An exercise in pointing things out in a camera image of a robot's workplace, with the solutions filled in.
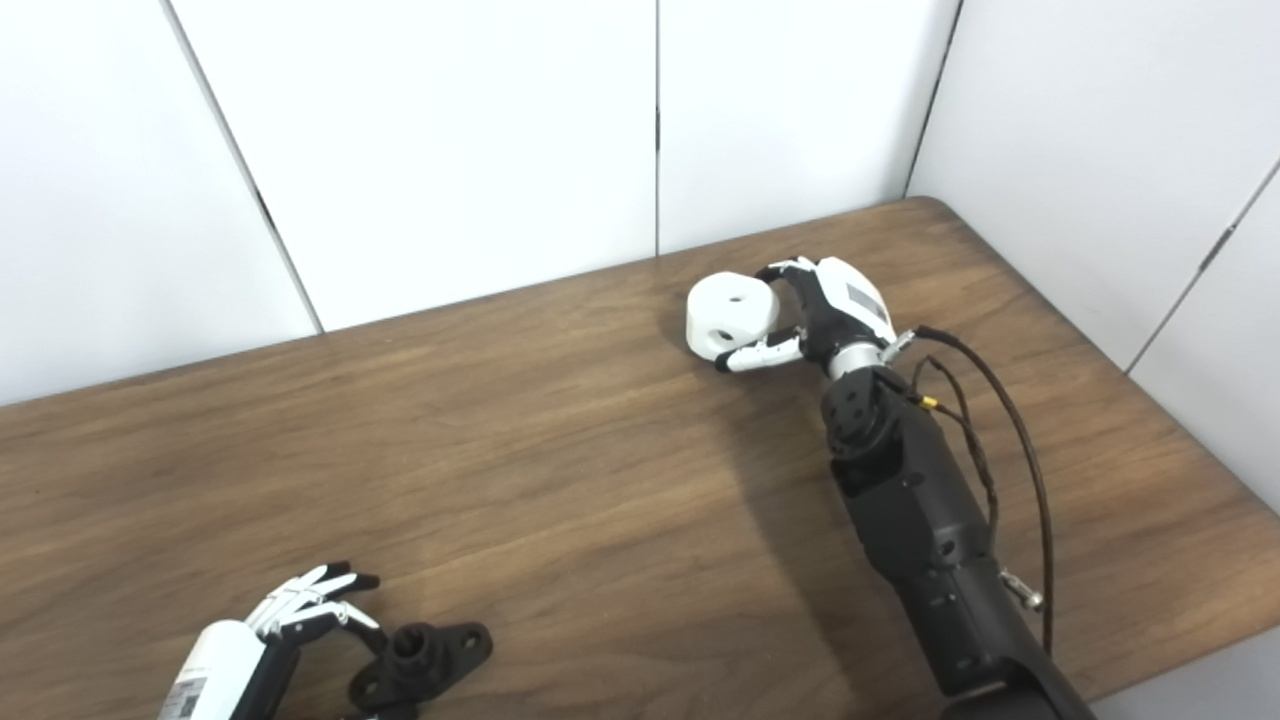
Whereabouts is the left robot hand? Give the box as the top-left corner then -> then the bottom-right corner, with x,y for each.
155,562 -> 387,720

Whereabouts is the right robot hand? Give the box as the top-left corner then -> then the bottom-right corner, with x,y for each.
714,256 -> 898,376

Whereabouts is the round white piece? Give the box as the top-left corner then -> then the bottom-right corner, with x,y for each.
684,271 -> 781,363

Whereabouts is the black flanged holder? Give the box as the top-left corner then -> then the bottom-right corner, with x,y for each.
348,621 -> 494,717

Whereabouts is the thin braided wrist cable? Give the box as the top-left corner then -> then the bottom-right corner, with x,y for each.
908,355 -> 1003,561

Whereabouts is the thick black right wrist cable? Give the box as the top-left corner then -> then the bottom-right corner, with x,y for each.
895,325 -> 1056,656

